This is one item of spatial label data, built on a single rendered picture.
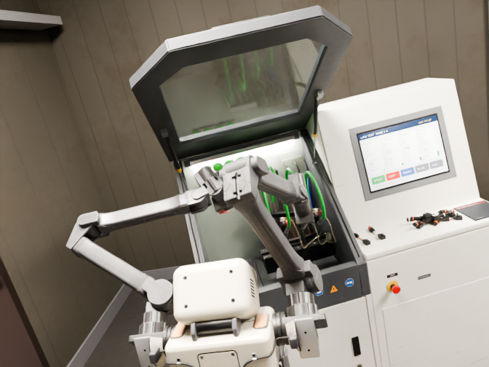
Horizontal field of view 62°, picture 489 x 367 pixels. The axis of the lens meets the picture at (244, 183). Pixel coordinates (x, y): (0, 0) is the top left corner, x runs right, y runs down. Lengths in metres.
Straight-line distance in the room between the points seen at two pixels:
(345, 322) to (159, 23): 2.59
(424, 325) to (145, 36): 2.79
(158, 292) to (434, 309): 1.31
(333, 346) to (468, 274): 0.69
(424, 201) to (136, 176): 2.50
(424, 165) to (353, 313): 0.77
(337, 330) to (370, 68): 2.12
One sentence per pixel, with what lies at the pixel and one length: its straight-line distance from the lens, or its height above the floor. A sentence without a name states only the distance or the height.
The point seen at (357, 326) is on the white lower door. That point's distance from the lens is 1.98.
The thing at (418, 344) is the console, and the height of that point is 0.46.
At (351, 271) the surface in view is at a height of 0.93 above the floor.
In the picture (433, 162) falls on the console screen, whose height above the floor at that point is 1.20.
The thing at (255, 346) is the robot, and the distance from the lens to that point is 1.07.
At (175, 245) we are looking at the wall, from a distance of 3.94.
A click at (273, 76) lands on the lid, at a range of 1.55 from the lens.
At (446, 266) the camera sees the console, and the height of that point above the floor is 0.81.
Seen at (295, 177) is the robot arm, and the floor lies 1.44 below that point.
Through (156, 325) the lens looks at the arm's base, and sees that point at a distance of 1.24.
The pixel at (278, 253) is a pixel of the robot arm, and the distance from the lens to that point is 1.10.
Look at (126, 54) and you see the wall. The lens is 3.60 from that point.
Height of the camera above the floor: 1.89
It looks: 17 degrees down
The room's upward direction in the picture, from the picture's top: 13 degrees counter-clockwise
